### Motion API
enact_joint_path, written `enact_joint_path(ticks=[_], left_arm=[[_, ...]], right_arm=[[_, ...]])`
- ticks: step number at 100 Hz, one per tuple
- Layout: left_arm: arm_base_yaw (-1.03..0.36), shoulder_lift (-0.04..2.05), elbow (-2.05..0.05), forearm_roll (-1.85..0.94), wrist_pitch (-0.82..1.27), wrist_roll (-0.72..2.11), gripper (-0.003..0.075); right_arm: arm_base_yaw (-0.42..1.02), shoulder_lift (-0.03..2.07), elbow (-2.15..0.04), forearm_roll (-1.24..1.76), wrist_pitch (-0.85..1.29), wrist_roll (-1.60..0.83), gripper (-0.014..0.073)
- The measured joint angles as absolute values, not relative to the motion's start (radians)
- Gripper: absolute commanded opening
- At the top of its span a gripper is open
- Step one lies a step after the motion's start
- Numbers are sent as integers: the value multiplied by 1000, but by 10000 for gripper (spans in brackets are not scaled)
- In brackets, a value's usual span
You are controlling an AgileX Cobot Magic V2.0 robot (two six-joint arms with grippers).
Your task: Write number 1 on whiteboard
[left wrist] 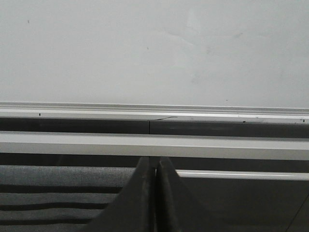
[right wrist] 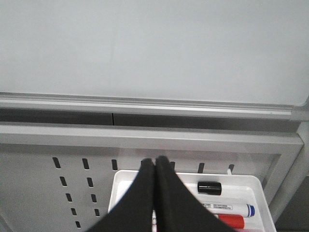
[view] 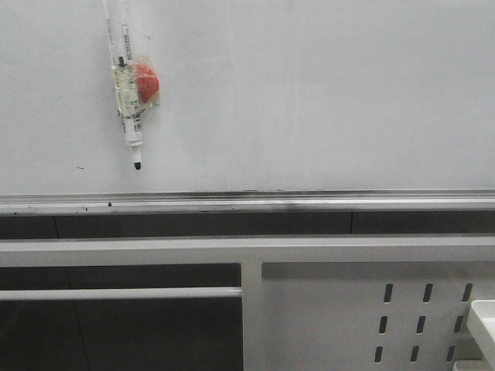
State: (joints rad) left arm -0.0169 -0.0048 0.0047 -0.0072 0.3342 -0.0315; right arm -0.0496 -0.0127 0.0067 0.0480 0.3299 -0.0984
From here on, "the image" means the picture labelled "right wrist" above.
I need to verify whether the white perforated stand frame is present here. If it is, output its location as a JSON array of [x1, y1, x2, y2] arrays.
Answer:
[[0, 122, 309, 232]]

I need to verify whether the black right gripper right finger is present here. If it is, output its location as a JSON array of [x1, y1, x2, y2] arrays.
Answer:
[[154, 156, 234, 232]]

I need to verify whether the red capped whiteboard marker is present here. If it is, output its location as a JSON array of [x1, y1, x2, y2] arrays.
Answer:
[[214, 214, 245, 229]]

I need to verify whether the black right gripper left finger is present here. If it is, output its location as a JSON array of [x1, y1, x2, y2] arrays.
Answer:
[[88, 159, 155, 232]]

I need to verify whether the black marker cap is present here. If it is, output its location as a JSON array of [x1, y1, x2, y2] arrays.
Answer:
[[197, 181, 222, 195]]

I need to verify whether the white plastic marker tray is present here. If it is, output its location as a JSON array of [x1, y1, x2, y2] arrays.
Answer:
[[108, 170, 277, 232]]

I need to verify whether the blue capped whiteboard marker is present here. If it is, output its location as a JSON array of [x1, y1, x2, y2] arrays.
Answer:
[[201, 202, 255, 218]]

